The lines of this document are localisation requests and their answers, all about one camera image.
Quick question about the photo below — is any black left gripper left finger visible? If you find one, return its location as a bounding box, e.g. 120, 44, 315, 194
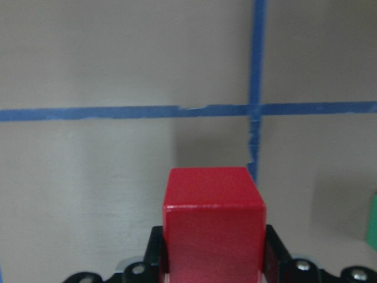
64, 226, 168, 283

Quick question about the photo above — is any green wooden block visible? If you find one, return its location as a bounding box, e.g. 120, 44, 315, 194
366, 194, 377, 250

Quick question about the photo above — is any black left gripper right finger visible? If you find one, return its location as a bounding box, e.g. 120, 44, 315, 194
263, 225, 376, 283

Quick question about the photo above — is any red wooden block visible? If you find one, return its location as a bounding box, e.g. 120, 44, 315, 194
163, 167, 266, 282

